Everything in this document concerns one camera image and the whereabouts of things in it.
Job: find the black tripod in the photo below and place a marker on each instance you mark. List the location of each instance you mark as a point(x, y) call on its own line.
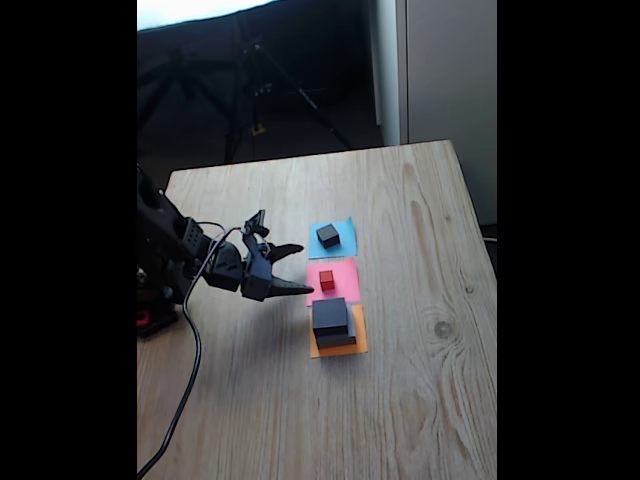
point(260, 90)

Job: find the white cabinet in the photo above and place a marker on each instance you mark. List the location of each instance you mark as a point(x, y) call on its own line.
point(450, 75)

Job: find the medium black cube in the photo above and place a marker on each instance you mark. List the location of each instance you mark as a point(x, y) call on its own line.
point(330, 316)

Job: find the pink paper sheet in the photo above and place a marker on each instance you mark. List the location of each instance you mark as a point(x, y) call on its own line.
point(346, 282)

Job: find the large grey cube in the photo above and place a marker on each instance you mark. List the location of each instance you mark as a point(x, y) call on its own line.
point(340, 341)

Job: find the red table clamp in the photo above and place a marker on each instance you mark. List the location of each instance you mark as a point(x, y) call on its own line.
point(143, 319)

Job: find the small red cube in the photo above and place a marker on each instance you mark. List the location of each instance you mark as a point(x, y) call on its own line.
point(326, 280)

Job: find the small black cube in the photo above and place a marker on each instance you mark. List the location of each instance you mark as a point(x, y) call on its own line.
point(328, 235)

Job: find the blue paper sheet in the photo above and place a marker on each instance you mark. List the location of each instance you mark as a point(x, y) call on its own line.
point(348, 239)

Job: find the small gripper camera board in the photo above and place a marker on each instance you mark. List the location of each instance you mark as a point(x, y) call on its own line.
point(256, 223)

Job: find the bright white light panel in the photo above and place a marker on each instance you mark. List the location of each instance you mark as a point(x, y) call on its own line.
point(190, 10)

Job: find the black light stand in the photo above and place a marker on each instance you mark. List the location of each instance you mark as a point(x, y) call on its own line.
point(192, 92)

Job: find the orange paper sheet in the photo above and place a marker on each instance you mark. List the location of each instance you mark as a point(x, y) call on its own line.
point(362, 340)

